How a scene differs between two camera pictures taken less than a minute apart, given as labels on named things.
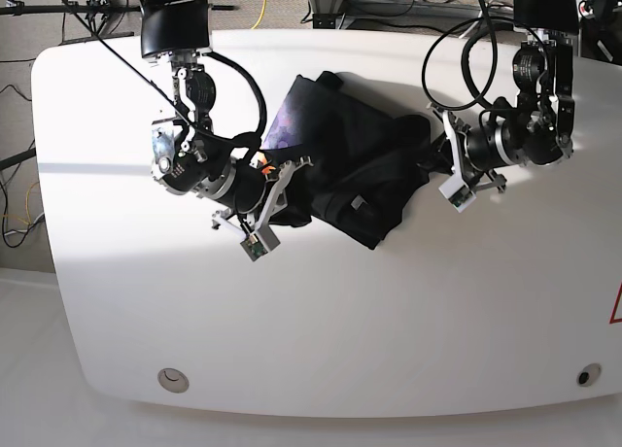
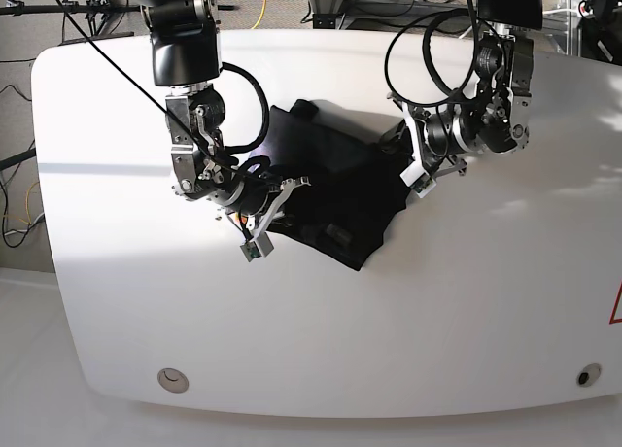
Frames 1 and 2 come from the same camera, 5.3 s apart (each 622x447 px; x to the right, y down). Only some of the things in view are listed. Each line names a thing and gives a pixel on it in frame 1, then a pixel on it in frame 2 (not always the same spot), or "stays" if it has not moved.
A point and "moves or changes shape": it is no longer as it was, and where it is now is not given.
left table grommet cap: [173, 380] stays
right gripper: [449, 155] to [436, 139]
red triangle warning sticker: [616, 305] stays
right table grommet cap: [588, 374] stays
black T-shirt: [367, 166] moves or changes shape
